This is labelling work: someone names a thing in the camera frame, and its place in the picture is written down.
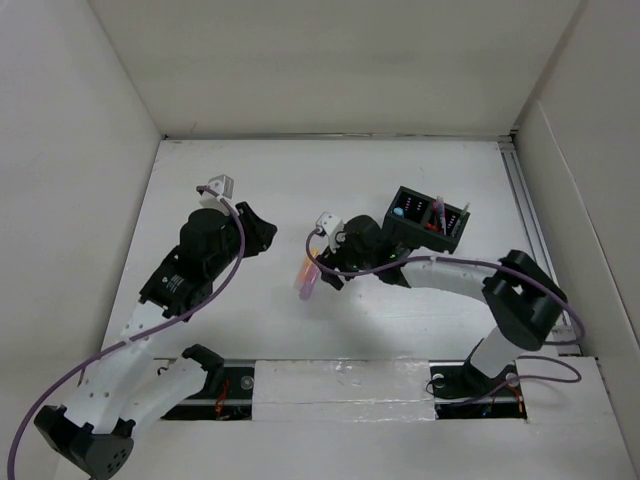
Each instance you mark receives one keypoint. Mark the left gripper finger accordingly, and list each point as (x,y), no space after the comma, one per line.
(252,224)
(256,247)

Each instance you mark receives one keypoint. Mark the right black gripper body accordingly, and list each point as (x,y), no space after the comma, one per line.
(347,256)

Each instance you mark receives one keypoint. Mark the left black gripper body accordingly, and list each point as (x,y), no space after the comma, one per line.
(221,261)

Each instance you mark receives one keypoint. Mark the pink highlighter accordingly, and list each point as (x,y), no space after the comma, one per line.
(308,284)

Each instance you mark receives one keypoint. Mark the dark red gel pen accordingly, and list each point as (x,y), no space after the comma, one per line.
(437,211)

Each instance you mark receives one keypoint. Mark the blue gel pen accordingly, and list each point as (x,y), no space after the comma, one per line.
(443,211)

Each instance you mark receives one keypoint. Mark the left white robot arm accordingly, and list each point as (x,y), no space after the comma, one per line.
(96,427)

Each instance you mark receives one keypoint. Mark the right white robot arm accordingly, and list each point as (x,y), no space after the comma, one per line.
(524,302)

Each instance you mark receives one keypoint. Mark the orange highlighter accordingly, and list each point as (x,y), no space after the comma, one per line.
(306,265)

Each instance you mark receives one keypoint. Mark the black two-slot pen holder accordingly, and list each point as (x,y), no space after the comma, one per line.
(427,220)

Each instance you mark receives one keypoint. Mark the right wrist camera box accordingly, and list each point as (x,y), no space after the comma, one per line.
(330,226)

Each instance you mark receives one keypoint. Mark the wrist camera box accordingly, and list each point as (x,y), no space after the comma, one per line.
(330,226)
(216,190)

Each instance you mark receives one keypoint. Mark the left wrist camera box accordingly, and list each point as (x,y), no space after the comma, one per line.
(216,190)

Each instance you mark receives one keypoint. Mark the aluminium rail right side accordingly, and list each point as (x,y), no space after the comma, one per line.
(564,331)

